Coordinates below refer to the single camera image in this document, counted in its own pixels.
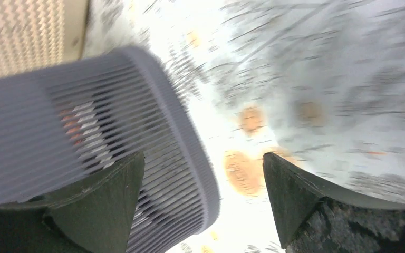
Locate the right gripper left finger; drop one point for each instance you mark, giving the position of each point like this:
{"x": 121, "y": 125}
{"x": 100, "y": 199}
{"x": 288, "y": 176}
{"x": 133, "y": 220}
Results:
{"x": 94, "y": 214}

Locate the floral patterned table mat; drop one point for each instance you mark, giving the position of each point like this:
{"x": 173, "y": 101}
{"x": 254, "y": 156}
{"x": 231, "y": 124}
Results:
{"x": 320, "y": 83}

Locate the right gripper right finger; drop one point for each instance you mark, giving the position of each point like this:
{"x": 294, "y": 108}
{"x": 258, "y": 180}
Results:
{"x": 312, "y": 214}

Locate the grey slatted waste bin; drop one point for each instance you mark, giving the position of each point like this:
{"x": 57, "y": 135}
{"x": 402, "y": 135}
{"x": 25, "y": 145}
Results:
{"x": 62, "y": 124}

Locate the cream perforated plastic basket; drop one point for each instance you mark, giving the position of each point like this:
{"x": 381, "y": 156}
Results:
{"x": 40, "y": 33}

